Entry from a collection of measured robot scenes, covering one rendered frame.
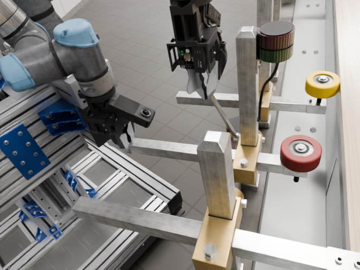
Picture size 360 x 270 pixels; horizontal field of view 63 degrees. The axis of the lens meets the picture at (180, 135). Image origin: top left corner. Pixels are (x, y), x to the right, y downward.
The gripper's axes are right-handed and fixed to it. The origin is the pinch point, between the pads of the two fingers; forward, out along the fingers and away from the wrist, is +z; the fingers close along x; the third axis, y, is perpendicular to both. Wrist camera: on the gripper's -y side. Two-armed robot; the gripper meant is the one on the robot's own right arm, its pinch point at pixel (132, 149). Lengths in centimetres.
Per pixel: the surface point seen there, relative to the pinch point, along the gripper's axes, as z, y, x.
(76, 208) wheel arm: -13.3, -5.6, 26.1
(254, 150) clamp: -4.2, -32.6, -0.8
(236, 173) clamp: -2.7, -29.6, 5.1
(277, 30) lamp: -31.7, -36.2, -3.0
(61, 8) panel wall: 64, 263, -279
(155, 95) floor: 82, 67, -128
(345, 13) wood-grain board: -7, -53, -65
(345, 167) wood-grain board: -7, -50, 3
